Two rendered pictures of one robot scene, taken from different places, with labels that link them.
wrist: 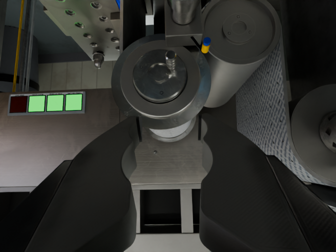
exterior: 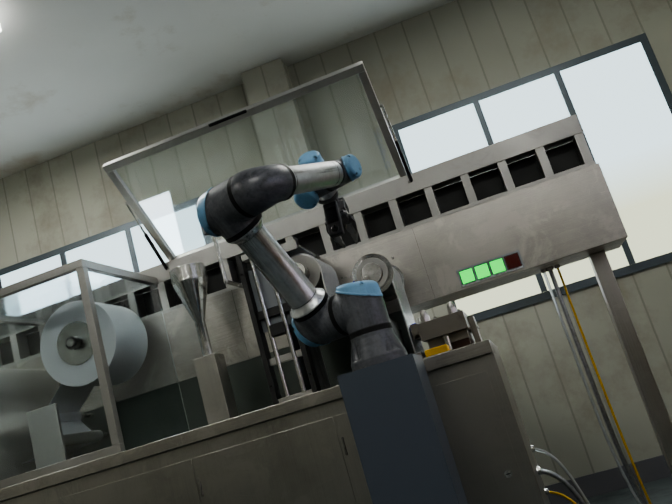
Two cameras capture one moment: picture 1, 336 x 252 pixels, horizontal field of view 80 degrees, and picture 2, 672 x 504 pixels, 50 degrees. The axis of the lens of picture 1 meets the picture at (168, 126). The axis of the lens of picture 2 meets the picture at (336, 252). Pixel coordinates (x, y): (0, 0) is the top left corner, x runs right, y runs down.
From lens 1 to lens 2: 2.28 m
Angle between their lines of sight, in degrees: 26
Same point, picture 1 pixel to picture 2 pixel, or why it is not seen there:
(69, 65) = not seen: outside the picture
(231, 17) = not seen: hidden behind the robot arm
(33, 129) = (492, 245)
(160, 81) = (370, 270)
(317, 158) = (308, 261)
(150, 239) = (379, 200)
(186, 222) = (359, 218)
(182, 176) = (369, 247)
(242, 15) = not seen: hidden behind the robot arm
